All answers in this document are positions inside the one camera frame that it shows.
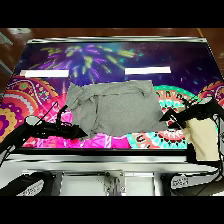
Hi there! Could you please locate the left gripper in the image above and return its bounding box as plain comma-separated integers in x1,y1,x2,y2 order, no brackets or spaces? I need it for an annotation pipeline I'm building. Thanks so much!
46,122,89,140

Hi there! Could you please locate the grey T-shirt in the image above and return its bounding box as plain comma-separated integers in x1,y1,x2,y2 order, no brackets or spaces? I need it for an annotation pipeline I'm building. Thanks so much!
65,79,168,140

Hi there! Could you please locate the silver frame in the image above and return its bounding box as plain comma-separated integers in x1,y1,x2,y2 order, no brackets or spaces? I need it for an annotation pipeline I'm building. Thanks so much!
5,35,224,197

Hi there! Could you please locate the black cable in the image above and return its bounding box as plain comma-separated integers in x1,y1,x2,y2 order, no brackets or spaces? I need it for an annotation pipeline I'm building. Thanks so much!
35,100,60,122

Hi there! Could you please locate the beige garment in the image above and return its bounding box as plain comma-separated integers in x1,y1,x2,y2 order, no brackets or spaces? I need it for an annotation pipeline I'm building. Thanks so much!
182,117,222,163

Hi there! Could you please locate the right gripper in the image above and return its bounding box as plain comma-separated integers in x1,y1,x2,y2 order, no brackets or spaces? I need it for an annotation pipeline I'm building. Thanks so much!
158,107,189,130

